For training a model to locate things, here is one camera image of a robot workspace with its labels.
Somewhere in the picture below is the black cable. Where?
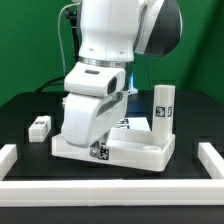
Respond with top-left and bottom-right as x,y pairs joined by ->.
35,77 -> 68,93

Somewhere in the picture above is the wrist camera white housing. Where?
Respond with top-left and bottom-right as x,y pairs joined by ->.
64,62 -> 125,97

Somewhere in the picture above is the fiducial marker sheet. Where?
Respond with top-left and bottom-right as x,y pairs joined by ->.
114,117 -> 150,131

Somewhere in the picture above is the grey braided wrist cable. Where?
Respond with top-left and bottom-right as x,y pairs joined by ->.
133,3 -> 149,51

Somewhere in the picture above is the white U-shaped fence frame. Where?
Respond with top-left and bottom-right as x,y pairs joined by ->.
0,143 -> 224,207

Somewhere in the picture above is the white cable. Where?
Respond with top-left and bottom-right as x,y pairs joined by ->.
57,3 -> 83,76

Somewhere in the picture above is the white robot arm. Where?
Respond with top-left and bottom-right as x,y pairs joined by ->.
52,0 -> 182,157

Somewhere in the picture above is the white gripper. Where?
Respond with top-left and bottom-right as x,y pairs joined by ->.
62,92 -> 128,158

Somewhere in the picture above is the white desk tabletop tray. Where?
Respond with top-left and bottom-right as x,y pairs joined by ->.
52,128 -> 175,172

